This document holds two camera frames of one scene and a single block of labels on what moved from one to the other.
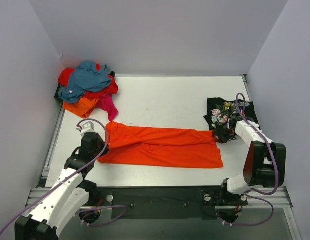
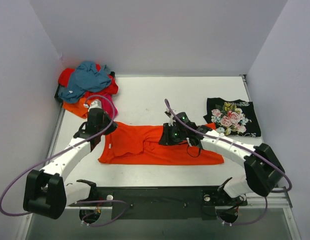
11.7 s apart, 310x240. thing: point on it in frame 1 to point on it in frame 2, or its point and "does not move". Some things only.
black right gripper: [223, 135] to [164, 135]
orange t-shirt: [160, 147] does not move
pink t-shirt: [106, 103] does not move
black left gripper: [101, 145] to [95, 141]
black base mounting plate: [165, 202] does not move
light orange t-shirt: [83, 107] does not move
